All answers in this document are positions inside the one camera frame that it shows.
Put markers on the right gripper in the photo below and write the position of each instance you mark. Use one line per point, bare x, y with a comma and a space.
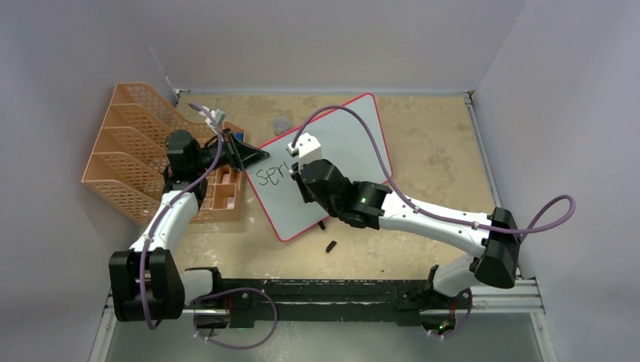
295, 176

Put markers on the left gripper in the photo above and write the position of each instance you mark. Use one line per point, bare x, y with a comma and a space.
238, 154

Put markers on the red-framed whiteboard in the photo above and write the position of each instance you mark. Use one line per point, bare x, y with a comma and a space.
344, 142

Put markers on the black marker cap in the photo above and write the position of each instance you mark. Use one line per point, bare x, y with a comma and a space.
329, 248

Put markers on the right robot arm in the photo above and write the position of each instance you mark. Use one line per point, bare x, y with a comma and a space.
489, 258

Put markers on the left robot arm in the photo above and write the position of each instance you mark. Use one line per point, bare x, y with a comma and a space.
146, 284

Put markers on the clear jar of clips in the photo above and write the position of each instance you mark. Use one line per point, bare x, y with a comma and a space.
281, 124

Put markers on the orange plastic file organizer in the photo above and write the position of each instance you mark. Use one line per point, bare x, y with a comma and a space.
129, 155

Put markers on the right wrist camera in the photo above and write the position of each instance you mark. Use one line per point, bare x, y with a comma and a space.
306, 149

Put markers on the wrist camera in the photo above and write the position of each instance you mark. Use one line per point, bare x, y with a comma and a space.
217, 117
306, 149

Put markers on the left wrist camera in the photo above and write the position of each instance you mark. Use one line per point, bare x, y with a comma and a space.
217, 117

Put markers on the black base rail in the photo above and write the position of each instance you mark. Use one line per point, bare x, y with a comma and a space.
406, 303

